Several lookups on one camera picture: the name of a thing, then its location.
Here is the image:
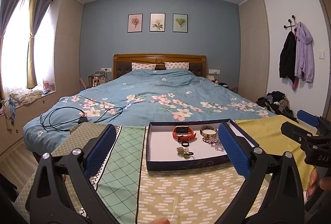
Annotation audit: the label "grey yellow right curtain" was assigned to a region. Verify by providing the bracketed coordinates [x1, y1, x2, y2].
[26, 0, 54, 90]

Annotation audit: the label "orange smart watch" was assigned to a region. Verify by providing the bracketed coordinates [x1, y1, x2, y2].
[172, 125, 196, 143]

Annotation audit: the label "pink flower framed picture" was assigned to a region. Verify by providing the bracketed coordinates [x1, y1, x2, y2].
[127, 14, 143, 33]

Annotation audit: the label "black hanging jacket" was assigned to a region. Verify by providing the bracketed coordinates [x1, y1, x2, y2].
[279, 31, 296, 83]

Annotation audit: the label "wall coat hook rack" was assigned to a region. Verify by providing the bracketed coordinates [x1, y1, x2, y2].
[283, 15, 297, 32]

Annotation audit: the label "blue floral duvet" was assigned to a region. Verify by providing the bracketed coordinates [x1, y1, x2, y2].
[23, 69, 272, 155]

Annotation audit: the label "person's right hand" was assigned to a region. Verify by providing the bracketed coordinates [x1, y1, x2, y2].
[306, 167, 331, 198]

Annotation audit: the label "grey yellow curtain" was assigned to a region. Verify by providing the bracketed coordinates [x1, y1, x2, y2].
[1, 0, 29, 99]
[26, 0, 54, 90]

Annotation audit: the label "white flower framed picture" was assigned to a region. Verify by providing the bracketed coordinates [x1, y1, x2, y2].
[150, 13, 166, 32]

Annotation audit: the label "purple hanging jacket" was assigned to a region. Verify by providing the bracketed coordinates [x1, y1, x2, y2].
[292, 22, 315, 91]

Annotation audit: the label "white wall switch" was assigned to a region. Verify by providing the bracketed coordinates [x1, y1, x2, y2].
[319, 49, 325, 60]

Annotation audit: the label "pile of dark clothes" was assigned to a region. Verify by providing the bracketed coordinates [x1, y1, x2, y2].
[256, 91, 296, 121]

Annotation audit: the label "black charger cable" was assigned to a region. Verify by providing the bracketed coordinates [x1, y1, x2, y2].
[39, 106, 125, 133]

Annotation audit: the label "right floral pillow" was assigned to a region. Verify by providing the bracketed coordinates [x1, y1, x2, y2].
[164, 62, 190, 70]

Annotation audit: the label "green leaf framed picture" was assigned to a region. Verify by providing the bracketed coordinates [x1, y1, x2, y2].
[173, 14, 188, 33]

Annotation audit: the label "person's left hand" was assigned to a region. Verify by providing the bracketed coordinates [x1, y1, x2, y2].
[150, 218, 170, 224]

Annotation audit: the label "pink desk fan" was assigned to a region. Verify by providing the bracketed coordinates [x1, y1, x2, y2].
[43, 81, 55, 94]

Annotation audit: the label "left floral pillow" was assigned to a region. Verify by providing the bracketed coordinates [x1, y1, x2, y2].
[131, 62, 157, 71]

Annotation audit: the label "floral pillow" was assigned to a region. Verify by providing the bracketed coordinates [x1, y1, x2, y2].
[131, 62, 157, 71]
[164, 62, 190, 70]

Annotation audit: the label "green jade pendant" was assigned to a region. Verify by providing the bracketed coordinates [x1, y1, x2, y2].
[183, 151, 194, 159]

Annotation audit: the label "navy shallow box tray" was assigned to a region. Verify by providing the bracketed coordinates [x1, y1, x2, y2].
[145, 118, 260, 172]

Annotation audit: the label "tortoiseshell bangle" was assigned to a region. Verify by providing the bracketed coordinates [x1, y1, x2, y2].
[200, 126, 218, 138]

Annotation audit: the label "crumpled clothes on sill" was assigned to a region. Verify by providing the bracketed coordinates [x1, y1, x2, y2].
[10, 89, 43, 105]

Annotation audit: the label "gold ring green stone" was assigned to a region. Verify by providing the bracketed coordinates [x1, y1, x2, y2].
[177, 147, 186, 156]

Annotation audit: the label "patchwork bed cover cloth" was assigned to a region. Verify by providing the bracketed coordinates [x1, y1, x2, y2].
[14, 114, 321, 224]

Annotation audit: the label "clear pink crystal bracelet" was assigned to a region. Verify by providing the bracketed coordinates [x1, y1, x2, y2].
[210, 137, 224, 152]

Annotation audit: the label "wooden bed headboard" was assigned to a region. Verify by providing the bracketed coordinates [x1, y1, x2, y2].
[112, 53, 206, 79]

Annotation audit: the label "grey yellow left curtain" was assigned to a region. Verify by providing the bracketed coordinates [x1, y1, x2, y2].
[1, 0, 29, 99]

